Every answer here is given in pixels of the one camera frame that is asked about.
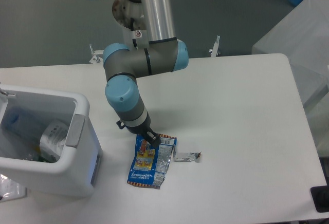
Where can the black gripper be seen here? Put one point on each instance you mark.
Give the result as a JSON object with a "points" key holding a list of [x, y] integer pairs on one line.
{"points": [[143, 129]]}

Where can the blue snack wrapper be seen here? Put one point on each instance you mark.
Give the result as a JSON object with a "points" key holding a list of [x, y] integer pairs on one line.
{"points": [[150, 165]]}

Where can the white plastic bag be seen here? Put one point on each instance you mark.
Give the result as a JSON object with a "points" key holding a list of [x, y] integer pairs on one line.
{"points": [[53, 140]]}

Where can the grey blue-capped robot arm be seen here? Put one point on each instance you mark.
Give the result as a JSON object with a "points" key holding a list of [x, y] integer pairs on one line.
{"points": [[165, 53]]}

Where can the white open trash can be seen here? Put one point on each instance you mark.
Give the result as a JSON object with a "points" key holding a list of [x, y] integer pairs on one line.
{"points": [[25, 114]]}

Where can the metal table clamp bolt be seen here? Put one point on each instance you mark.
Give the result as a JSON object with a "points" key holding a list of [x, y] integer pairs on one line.
{"points": [[214, 51]]}

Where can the clear plastic sheet under bin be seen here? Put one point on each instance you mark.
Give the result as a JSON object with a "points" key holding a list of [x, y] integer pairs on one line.
{"points": [[11, 190]]}

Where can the black device at table edge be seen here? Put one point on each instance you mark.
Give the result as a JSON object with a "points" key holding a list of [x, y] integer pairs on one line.
{"points": [[320, 198]]}

